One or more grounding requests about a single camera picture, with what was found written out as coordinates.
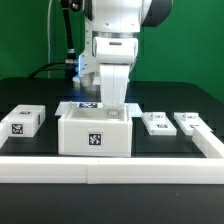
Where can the white U-shaped fence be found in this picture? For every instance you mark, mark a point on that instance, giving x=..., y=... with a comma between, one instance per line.
x=206, y=170

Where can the white cabinet top block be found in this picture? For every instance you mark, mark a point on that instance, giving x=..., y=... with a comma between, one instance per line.
x=24, y=120

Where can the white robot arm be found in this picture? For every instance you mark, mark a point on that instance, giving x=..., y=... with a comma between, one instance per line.
x=116, y=19

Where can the white door panel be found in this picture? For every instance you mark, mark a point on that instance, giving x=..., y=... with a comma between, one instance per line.
x=187, y=121
x=158, y=124

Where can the white marker base sheet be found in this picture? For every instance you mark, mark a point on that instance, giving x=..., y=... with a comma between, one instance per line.
x=134, y=108

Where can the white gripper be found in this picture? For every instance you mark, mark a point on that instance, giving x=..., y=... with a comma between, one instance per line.
x=114, y=57

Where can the white cabinet body box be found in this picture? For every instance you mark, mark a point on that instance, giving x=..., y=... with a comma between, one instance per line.
x=93, y=132

